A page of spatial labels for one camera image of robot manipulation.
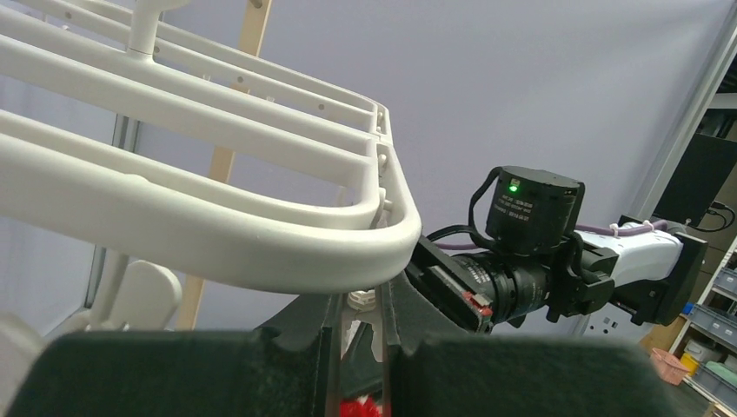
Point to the red sock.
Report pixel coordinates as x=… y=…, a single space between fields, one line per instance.
x=361 y=407

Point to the wooden drying rack stand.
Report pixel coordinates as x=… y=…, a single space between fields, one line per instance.
x=252 y=32

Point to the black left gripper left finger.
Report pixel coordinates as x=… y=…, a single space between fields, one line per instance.
x=286 y=367

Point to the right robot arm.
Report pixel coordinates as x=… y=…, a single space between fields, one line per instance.
x=532 y=254

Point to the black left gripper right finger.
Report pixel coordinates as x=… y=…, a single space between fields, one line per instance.
x=434 y=368

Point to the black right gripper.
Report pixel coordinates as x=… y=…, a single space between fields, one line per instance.
x=440 y=280

